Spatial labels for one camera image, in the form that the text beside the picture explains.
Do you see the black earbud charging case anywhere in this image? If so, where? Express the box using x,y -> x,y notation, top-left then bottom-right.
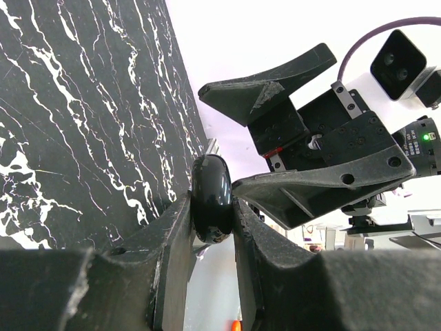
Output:
190,154 -> 234,245

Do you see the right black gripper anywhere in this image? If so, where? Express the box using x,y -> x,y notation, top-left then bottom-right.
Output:
198,43 -> 416,230

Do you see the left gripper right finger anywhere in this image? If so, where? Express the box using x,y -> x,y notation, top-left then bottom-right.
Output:
233,199 -> 440,330

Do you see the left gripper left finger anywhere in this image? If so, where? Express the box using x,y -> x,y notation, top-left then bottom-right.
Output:
1,194 -> 194,330

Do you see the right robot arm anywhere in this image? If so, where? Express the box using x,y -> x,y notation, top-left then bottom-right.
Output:
198,43 -> 440,229

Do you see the aluminium frame rail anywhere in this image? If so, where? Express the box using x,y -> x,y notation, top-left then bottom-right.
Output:
206,137 -> 441,251

